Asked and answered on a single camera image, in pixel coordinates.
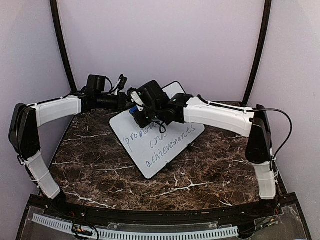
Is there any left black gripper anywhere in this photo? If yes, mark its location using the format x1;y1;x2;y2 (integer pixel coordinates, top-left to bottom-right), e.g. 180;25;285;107
95;92;138;112

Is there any blue whiteboard eraser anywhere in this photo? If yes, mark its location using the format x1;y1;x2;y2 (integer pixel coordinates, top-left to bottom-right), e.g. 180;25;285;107
129;106;138;115

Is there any white whiteboard with black frame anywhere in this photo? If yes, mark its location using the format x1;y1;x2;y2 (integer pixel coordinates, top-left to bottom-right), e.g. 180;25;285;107
109;80;206;180

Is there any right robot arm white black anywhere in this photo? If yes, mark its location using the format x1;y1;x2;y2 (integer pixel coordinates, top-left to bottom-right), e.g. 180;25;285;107
130;91;277;217

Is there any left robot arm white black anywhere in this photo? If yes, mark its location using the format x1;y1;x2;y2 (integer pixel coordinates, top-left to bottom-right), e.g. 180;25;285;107
8;90;132;218

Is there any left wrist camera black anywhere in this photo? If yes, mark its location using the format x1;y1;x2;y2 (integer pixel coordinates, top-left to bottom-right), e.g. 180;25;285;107
86;74;107;92

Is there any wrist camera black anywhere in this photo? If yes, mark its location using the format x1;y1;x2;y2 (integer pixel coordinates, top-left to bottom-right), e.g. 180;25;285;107
86;74;107;92
137;80;170;108

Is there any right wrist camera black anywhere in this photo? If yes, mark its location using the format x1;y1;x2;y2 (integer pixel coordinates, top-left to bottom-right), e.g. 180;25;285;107
137;80;170;108

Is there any left black frame post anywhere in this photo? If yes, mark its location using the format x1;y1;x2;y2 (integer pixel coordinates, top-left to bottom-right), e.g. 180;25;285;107
49;0;77;91

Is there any black frame post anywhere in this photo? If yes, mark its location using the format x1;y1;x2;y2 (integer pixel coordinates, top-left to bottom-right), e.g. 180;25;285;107
49;0;77;91
241;0;272;107

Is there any white slotted cable duct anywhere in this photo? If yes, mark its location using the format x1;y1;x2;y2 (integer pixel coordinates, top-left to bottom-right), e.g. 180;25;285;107
32;213;239;240

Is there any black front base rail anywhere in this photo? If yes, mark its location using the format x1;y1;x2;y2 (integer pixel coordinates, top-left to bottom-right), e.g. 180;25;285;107
27;193;298;230

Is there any right black frame post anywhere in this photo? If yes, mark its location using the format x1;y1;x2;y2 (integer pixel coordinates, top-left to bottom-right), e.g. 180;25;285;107
241;0;272;107

